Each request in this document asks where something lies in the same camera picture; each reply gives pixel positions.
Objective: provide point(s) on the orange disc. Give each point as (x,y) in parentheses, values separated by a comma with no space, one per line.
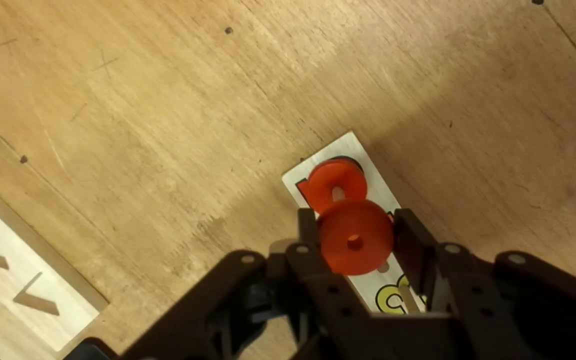
(355,236)
(333,181)

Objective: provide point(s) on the wooden peg board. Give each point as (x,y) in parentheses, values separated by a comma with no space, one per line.
(385,290)

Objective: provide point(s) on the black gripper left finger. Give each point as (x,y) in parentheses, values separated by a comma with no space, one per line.
(323,313)

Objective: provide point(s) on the white wooden plank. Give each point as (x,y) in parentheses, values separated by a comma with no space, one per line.
(43,296)

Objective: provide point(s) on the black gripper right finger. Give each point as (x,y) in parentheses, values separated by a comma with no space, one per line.
(458,287)

